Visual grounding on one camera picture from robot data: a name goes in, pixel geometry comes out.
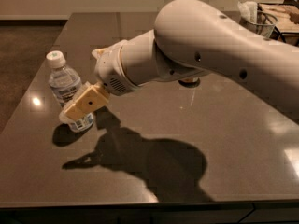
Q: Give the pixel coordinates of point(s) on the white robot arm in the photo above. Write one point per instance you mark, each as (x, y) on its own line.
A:
(191, 39)

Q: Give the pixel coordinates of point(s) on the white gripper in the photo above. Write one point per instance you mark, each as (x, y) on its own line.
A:
(108, 68)

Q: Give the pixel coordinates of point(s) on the white crumpled napkin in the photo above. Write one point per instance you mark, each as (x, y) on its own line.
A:
(248, 10)

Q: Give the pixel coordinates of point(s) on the orange soda can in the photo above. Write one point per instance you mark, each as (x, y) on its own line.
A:
(190, 81)

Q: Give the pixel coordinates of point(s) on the metal mesh cup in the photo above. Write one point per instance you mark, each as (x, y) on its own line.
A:
(264, 25)

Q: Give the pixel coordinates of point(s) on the wooden tray with items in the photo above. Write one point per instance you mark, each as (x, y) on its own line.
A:
(288, 16)

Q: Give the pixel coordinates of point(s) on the clear plastic water bottle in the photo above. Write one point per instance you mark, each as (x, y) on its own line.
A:
(64, 81)

